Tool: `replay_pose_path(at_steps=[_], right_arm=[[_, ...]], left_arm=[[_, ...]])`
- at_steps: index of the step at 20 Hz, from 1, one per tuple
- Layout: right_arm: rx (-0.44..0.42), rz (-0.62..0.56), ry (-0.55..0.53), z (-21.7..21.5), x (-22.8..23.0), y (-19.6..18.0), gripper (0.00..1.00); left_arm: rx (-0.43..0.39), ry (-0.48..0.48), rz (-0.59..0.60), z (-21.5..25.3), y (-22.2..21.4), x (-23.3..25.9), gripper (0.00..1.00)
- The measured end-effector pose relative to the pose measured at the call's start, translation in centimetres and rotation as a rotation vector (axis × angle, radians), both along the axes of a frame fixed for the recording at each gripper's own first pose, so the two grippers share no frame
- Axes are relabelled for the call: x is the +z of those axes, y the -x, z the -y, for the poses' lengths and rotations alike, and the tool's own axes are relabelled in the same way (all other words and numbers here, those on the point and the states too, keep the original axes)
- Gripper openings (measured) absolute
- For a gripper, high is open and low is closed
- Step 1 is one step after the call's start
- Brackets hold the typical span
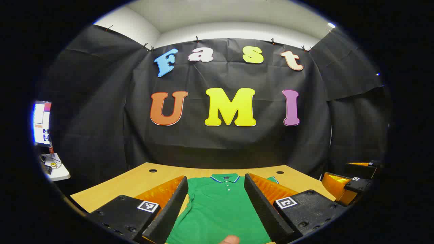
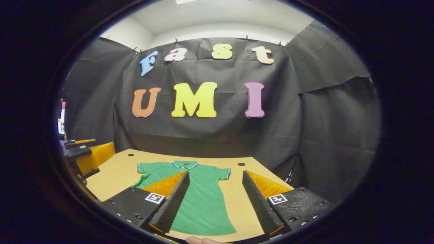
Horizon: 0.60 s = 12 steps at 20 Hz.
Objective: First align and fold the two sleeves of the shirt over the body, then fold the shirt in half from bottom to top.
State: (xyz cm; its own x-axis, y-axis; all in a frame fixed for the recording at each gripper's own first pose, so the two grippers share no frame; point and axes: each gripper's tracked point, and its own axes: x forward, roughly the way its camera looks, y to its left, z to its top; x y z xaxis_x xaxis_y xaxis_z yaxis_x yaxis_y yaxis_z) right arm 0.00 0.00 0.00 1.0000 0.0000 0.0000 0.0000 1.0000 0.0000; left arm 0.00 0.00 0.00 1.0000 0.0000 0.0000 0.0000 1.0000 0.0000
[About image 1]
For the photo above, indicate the computer monitor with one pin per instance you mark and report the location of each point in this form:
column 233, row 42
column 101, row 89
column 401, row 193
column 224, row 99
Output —
column 41, row 122

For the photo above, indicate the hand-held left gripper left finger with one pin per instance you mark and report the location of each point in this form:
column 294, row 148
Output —
column 169, row 210

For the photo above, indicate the green T-shirt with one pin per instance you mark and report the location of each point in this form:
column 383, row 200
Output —
column 217, row 210

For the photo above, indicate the white side table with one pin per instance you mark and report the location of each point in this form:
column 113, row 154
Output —
column 59, row 173

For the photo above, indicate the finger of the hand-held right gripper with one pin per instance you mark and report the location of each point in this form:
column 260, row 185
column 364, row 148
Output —
column 361, row 170
column 359, row 185

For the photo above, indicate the small red bottle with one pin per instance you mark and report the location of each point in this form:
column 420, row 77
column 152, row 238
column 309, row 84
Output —
column 51, row 149

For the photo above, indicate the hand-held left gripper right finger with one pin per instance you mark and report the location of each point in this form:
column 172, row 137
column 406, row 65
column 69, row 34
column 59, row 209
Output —
column 262, row 210

